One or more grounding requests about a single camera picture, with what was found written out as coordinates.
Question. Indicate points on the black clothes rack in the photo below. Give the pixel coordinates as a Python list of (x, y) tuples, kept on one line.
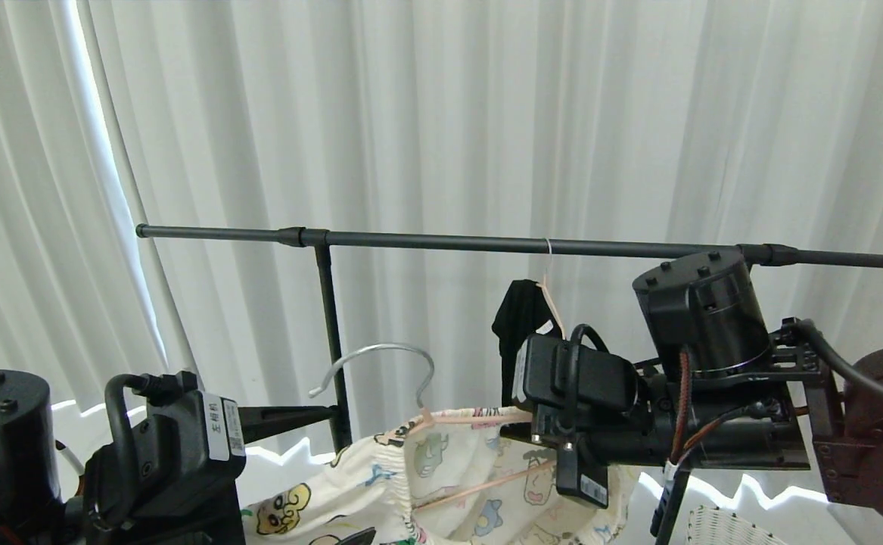
[(449, 241)]

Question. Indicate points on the black garment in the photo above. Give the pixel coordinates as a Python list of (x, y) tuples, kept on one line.
[(517, 318)]

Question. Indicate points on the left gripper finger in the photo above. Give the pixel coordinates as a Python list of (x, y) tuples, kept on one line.
[(282, 420), (358, 537)]

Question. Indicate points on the pink clothes hanger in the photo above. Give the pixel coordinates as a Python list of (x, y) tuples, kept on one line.
[(456, 415), (551, 303)]

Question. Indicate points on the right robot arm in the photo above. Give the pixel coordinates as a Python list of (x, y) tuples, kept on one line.
[(706, 318)]

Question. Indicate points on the cream printed garment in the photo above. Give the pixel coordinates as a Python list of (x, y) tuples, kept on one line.
[(365, 484)]

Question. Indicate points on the white laundry basket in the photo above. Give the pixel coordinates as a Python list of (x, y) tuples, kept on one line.
[(729, 530)]

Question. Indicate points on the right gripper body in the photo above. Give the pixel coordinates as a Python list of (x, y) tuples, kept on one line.
[(736, 443)]

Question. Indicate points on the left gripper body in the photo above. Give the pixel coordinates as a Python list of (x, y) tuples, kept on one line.
[(214, 515)]

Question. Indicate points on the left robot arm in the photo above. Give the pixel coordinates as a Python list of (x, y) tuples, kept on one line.
[(2, 454)]

